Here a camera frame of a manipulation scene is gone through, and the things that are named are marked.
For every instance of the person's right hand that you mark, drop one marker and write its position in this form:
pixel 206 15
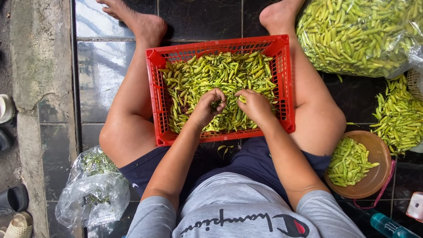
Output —
pixel 257 107

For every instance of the person's left hand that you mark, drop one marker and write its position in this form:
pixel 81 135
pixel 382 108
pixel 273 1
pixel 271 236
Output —
pixel 201 110

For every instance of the person's left fingers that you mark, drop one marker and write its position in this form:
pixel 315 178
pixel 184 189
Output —
pixel 216 94

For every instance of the person's right fingers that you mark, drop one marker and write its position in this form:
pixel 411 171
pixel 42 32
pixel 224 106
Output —
pixel 246 104

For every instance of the green chili pepper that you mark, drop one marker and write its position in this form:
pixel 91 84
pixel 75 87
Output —
pixel 242 99

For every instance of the heap of chilies in crate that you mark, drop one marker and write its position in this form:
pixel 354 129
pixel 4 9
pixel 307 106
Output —
pixel 211 72

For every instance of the navy blue shorts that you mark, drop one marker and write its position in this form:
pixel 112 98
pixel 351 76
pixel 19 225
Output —
pixel 251 162

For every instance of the red plastic crate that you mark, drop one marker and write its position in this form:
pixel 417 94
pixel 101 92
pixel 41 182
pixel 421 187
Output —
pixel 153 99

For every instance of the person's right leg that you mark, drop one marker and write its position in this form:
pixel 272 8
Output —
pixel 314 109

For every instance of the person's leg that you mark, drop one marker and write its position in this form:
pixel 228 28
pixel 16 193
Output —
pixel 129 109
pixel 314 109

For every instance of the person's left leg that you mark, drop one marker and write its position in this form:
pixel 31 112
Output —
pixel 129 109

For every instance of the grey printed t-shirt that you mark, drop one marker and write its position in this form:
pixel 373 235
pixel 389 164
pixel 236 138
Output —
pixel 231 205

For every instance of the pile of chilies in bowl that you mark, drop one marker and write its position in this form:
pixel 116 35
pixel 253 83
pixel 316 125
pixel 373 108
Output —
pixel 347 162

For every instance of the large clear bag of chilies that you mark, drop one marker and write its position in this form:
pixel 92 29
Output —
pixel 353 36

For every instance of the brown plastic bowl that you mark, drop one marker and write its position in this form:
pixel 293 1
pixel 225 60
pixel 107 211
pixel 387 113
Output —
pixel 376 172

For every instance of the clear bag of chili stems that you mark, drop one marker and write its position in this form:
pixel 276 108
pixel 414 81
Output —
pixel 92 188

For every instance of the loose heap of green chilies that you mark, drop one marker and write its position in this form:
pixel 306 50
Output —
pixel 401 115

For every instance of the woven basket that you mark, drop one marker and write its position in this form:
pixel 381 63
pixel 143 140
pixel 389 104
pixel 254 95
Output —
pixel 413 82

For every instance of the teal water bottle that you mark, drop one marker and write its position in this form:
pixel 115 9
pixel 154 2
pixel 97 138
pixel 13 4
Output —
pixel 388 226

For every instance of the white and pink box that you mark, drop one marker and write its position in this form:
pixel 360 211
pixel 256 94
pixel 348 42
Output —
pixel 415 206

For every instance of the white shoe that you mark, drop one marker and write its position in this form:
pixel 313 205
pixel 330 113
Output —
pixel 6 109

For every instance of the dark shoe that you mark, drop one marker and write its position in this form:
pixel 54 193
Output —
pixel 4 140

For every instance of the black sandal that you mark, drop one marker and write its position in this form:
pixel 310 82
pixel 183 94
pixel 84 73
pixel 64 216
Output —
pixel 15 198

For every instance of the beige sandal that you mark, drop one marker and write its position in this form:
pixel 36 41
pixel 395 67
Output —
pixel 19 226

